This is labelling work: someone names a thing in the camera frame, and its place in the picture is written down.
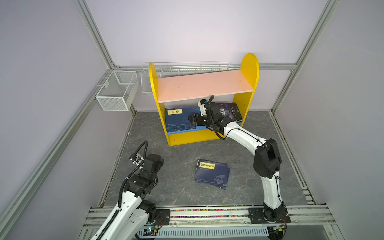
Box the dark wolf cover book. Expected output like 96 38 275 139
217 103 243 122

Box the navy book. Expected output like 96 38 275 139
165 105 200 134

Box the navy book lowest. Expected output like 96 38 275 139
195 159 231 190

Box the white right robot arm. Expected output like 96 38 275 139
189 96 290 224

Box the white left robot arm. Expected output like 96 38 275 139
91 140 164 240

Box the yellow wooden bookshelf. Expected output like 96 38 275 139
149 54 266 151

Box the white mesh basket left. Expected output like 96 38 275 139
96 71 140 112

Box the white wire basket rear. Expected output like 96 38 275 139
141 62 232 94

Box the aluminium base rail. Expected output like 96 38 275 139
78 203 337 240

